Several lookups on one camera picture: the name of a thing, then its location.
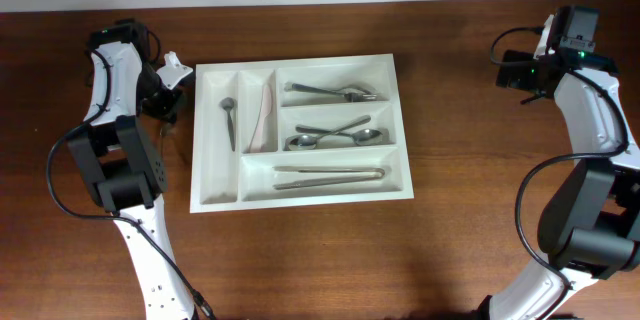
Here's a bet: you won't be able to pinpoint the black cable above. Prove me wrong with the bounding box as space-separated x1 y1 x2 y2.
488 25 630 320
45 27 219 320

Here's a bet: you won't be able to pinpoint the small steel teaspoon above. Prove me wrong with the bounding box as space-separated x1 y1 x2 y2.
220 97 236 151

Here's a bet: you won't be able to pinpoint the large steel spoon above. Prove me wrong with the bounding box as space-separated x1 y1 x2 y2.
285 115 371 151
295 125 384 146

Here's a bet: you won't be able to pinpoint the left black cable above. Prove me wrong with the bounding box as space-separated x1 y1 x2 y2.
45 27 219 320

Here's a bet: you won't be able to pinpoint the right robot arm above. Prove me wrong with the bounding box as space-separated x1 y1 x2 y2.
475 5 639 320

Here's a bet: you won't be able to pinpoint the steel fork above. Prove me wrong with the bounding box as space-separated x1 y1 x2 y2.
283 84 375 101
283 82 379 104

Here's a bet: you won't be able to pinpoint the small steel teaspoon sideways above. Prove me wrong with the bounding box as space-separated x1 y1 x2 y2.
158 123 174 155

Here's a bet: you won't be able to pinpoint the right black cable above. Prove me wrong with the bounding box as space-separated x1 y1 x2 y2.
488 25 630 320

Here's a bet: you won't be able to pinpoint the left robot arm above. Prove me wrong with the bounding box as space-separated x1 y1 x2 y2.
65 19 198 319

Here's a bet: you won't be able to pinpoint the white plastic cutlery tray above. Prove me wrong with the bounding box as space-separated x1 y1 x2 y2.
190 54 414 213

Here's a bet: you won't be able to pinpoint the steel serrated tongs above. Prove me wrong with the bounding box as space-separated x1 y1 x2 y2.
273 166 386 191

